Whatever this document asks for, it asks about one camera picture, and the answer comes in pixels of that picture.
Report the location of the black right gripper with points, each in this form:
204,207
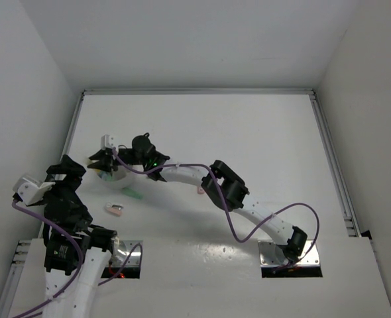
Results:
105,160

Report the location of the green eraser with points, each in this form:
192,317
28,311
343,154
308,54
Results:
131,193

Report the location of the pink silver usb stick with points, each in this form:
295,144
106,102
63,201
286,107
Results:
114,209

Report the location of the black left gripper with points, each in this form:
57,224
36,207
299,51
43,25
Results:
75,172

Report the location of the metal base plate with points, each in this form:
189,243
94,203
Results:
125,248
272,256

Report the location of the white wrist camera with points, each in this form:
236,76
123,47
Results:
107,142
29,190

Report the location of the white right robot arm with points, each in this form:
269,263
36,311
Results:
219,182

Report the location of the white round divided container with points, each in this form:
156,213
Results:
122,178

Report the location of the pink highlighter pen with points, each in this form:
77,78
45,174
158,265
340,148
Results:
200,190

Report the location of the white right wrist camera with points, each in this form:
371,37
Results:
107,142

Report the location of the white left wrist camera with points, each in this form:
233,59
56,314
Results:
29,190

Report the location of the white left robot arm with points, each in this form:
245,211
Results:
76,251

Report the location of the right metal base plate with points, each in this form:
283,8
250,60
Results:
272,256

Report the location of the aluminium frame rail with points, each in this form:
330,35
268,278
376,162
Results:
276,140

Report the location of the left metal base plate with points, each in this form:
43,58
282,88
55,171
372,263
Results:
125,248

